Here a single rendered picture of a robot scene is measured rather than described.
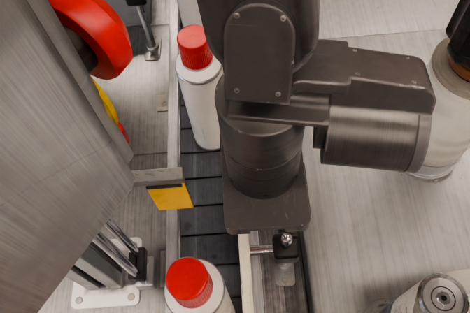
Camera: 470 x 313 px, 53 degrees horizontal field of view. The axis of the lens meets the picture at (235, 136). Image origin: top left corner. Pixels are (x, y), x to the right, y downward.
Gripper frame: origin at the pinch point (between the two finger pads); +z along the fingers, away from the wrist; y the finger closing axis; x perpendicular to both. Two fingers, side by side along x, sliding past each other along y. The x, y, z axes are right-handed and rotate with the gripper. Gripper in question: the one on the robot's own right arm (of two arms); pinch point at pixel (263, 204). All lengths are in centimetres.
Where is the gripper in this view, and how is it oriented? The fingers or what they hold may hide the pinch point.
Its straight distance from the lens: 46.4
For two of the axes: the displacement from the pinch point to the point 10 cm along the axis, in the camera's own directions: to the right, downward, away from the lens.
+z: 0.6, 4.6, 8.8
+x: -10.0, 0.7, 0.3
